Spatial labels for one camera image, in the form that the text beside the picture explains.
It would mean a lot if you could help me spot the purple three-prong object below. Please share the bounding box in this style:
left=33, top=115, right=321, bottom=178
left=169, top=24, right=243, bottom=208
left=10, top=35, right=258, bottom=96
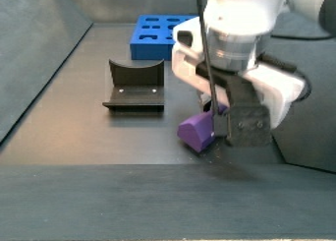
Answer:
left=178, top=111, right=215, bottom=152

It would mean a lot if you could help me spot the blue shape-sorter block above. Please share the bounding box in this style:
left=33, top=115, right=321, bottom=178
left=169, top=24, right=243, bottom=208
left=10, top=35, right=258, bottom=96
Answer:
left=130, top=15, right=195, bottom=61

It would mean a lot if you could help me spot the black curved fixture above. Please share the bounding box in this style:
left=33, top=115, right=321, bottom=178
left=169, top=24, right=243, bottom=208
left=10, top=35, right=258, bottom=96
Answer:
left=103, top=61, right=165, bottom=112

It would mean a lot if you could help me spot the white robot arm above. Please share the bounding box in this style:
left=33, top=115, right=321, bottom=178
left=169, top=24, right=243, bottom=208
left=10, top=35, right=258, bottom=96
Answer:
left=173, top=0, right=336, bottom=128

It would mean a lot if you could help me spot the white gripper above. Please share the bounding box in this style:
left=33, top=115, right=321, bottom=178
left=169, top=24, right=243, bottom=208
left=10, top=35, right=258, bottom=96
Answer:
left=173, top=18, right=305, bottom=129

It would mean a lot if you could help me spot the black cable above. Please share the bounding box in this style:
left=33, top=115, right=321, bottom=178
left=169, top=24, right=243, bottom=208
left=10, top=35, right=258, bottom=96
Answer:
left=195, top=0, right=221, bottom=117

